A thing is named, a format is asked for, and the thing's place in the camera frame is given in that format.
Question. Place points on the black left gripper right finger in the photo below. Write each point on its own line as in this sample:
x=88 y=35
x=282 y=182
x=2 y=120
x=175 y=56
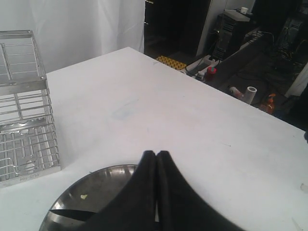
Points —
x=180 y=208

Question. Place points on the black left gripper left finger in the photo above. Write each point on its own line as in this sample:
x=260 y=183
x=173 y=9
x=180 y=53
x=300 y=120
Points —
x=133 y=209

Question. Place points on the black knife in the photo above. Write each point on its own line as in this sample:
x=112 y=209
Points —
x=79 y=215

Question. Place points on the round stainless steel plate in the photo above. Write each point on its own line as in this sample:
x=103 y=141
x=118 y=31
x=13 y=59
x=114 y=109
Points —
x=95 y=190

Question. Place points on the tape roll on floor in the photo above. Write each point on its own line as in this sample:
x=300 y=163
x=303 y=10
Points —
x=236 y=93

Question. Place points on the orange spray bottle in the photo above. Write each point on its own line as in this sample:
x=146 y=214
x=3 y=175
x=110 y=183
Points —
x=268 y=106

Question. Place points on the white paper roll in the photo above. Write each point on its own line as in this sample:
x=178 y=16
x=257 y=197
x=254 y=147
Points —
x=249 y=95

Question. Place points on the red capped bottle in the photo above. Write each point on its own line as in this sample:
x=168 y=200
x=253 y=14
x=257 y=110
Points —
x=210 y=73

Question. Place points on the white power strip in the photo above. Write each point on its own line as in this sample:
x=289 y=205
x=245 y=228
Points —
x=199 y=67

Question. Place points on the yellow perforated block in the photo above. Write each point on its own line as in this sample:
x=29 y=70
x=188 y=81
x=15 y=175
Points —
x=171 y=63

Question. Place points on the white backdrop curtain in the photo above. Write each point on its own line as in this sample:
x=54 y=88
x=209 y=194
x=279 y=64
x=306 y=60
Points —
x=72 y=31

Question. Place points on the black computer tower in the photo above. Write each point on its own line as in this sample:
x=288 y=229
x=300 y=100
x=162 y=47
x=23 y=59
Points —
x=231 y=28

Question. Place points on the wire metal utensil holder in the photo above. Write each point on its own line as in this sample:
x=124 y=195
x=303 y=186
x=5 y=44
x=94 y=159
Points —
x=28 y=144

